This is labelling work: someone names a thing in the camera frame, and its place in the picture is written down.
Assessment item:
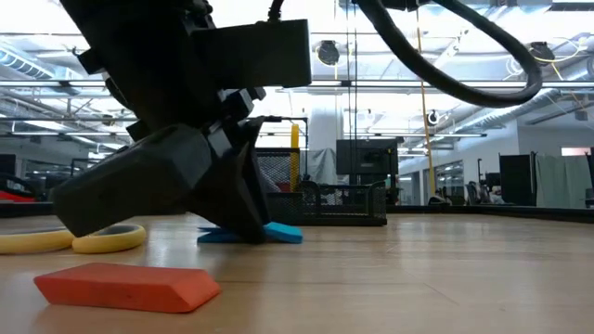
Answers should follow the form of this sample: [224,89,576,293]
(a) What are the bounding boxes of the blue sticky note pad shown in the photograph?
[196,221,304,246]

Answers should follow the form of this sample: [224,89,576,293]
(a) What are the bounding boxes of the grey cloth cover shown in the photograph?
[304,147,339,186]

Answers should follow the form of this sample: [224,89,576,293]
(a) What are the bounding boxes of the orange eraser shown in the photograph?
[32,262,222,315]

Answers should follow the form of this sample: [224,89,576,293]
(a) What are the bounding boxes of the black red office chair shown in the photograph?
[0,172,37,204]

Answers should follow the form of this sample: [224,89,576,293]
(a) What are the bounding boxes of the thick black looped cable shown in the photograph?
[355,0,545,109]

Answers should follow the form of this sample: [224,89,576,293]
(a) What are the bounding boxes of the black mesh desk organizer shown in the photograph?
[253,147,388,227]

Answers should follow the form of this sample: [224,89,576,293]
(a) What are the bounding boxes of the black tubular camera stand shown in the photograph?
[259,114,310,183]

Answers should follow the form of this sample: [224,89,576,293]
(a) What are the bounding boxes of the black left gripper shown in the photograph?
[49,0,268,238]

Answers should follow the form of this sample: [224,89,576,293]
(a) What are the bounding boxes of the black monitor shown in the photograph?
[335,137,399,186]

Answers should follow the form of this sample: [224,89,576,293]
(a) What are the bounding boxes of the green curtain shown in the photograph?
[536,154,593,210]

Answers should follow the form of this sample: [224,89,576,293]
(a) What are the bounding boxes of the yellow handled scissors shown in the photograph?
[0,224,148,256]

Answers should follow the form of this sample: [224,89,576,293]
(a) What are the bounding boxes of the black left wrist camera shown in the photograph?
[191,19,313,90]

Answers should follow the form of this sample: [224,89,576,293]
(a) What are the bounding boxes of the black partition panel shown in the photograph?
[498,153,537,207]

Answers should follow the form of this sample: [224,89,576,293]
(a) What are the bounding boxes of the black aluminium table frame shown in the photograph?
[0,200,594,225]

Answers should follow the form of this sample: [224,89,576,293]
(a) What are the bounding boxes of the yellow highlighter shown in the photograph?
[290,122,302,192]

